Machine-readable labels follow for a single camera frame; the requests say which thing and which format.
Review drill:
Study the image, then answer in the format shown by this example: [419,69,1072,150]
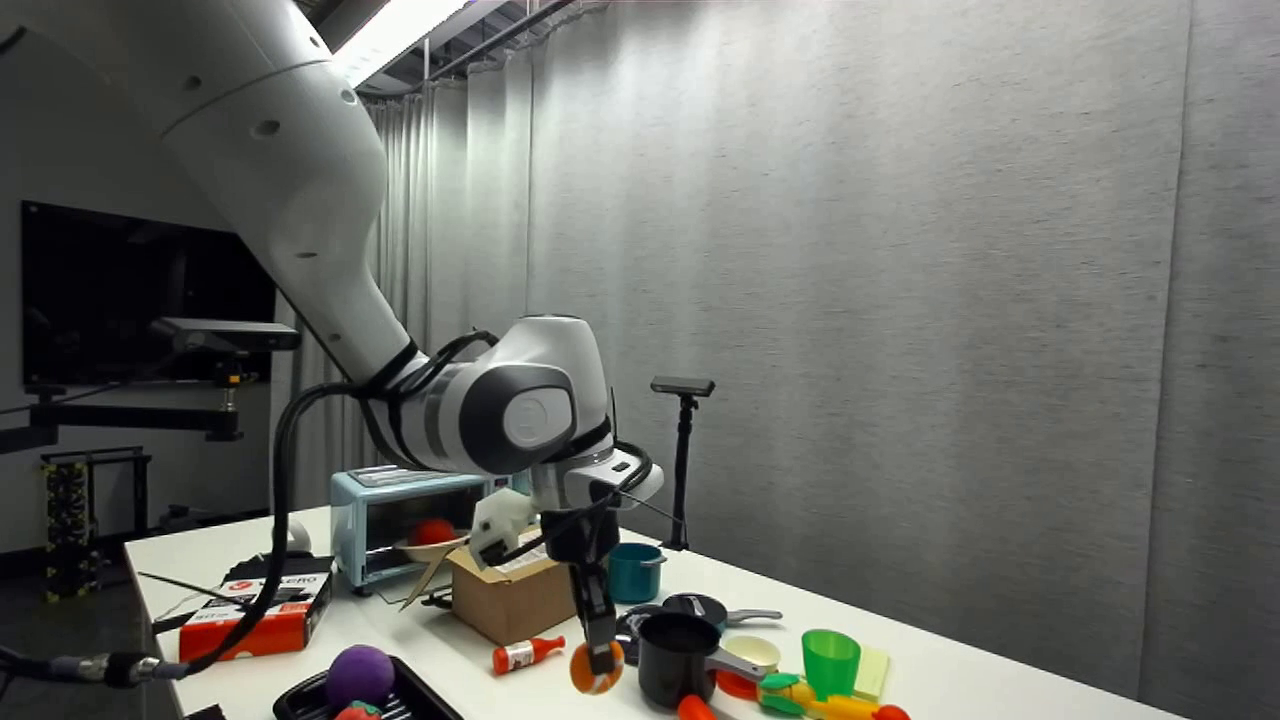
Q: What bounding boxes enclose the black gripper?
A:
[538,478,630,658]

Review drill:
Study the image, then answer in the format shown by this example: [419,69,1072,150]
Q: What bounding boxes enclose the orange stuffed fruit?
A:
[569,634,630,701]

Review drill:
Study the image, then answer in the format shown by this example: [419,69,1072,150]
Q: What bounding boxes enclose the purple stuffed fruit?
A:
[320,640,405,715]

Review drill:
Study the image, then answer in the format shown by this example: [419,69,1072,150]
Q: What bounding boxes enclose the black toy pot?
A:
[634,609,730,715]

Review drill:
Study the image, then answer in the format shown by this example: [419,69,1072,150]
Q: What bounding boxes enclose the cardboard box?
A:
[444,541,581,651]

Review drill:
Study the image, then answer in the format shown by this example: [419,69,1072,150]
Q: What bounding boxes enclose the black toy frying pan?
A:
[662,586,790,640]

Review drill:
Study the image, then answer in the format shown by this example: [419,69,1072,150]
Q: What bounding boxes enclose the small white bowl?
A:
[717,631,784,679]

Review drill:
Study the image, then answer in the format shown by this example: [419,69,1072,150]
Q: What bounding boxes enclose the small green toy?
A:
[752,668,803,720]

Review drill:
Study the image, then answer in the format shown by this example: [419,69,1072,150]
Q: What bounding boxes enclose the red toy inside oven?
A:
[410,510,464,548]

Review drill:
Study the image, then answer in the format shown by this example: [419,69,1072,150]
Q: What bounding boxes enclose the green translucent cup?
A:
[797,623,869,702]

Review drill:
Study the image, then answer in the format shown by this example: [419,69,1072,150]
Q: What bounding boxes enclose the yellow orange toy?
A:
[784,679,881,720]

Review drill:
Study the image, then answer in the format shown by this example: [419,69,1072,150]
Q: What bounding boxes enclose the black flat pouch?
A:
[222,548,335,585]

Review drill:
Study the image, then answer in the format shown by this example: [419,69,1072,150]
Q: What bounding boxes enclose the purple plush toy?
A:
[268,651,470,720]

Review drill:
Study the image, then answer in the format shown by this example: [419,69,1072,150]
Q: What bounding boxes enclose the red flat box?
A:
[177,568,341,668]

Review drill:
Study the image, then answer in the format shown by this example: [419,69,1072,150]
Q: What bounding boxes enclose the grey curtain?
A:
[372,77,671,550]

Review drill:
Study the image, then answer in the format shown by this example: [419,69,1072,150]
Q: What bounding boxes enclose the black monitor screen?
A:
[17,197,278,400]

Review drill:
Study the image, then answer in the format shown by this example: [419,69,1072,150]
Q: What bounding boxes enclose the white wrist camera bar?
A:
[470,482,541,568]

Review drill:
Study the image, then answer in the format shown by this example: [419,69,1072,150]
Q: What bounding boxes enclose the black camera tripod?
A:
[647,377,721,556]

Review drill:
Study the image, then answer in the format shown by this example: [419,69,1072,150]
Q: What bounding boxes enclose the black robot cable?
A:
[0,377,444,687]

